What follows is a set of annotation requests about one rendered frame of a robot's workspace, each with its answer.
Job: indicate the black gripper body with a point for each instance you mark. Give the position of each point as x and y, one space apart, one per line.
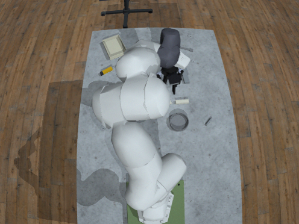
171 70

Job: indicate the white rectangular bar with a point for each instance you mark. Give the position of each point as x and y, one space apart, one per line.
183 101

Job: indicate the yellow cylinder with black end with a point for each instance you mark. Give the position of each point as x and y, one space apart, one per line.
106 71

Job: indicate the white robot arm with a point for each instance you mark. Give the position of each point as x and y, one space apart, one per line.
143 96

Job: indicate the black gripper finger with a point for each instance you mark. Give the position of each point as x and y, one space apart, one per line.
180 72
165 78

